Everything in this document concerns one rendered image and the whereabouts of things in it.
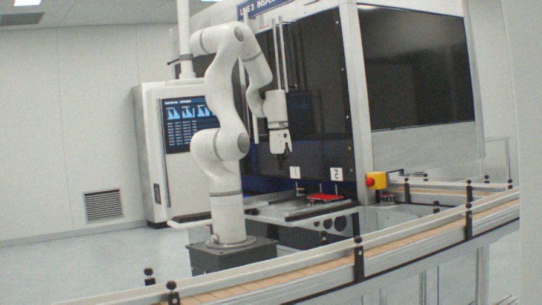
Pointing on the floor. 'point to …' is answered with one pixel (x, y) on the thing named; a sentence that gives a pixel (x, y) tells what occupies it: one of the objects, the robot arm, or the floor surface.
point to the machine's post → (359, 121)
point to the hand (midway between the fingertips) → (281, 165)
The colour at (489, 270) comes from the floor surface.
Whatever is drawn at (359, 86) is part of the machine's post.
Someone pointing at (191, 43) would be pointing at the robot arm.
